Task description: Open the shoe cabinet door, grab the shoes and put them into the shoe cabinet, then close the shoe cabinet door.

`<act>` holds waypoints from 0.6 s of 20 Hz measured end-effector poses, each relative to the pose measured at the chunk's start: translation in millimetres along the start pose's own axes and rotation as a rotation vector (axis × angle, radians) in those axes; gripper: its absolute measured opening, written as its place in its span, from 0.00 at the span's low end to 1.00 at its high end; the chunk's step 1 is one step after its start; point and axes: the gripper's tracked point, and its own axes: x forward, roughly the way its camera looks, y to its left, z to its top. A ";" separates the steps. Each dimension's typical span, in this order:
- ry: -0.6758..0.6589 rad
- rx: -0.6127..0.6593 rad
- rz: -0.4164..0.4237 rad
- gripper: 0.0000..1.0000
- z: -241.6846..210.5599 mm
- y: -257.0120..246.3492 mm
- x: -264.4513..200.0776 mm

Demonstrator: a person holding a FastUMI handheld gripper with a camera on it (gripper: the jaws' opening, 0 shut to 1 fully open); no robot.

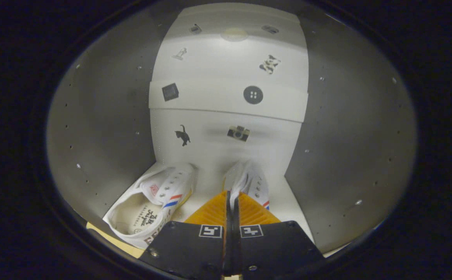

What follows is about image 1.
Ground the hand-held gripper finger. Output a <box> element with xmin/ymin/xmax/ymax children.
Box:
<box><xmin>138</xmin><ymin>190</ymin><xmax>233</xmax><ymax>279</ymax></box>
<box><xmin>232</xmin><ymin>190</ymin><xmax>326</xmax><ymax>279</ymax></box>

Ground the white shoe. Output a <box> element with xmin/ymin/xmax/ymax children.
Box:
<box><xmin>102</xmin><ymin>163</ymin><xmax>197</xmax><ymax>249</ymax></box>
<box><xmin>222</xmin><ymin>160</ymin><xmax>270</xmax><ymax>212</ymax></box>

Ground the dark grey shoe cabinet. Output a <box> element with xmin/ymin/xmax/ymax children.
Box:
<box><xmin>46</xmin><ymin>2</ymin><xmax>418</xmax><ymax>259</ymax></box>

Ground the white cabinet shelf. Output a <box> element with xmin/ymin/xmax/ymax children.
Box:
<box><xmin>87</xmin><ymin>161</ymin><xmax>315</xmax><ymax>258</ymax></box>

